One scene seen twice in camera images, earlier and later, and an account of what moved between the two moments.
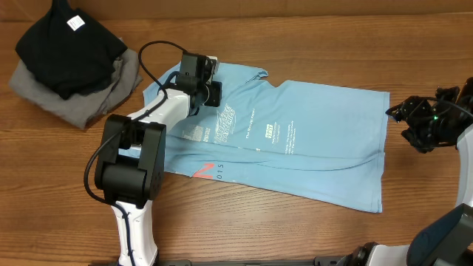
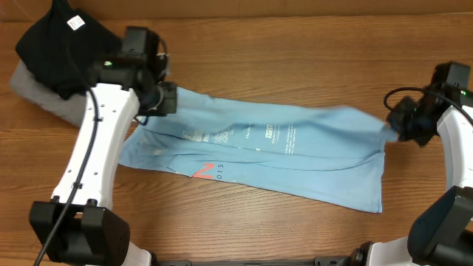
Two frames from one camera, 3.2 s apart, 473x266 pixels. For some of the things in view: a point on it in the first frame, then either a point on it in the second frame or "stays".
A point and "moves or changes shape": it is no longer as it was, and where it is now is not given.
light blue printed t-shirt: [322, 141] moves or changes shape
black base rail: [326, 261] stays
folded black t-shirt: [72, 50] stays
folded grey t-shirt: [84, 109] stays
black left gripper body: [210, 91] to [162, 101]
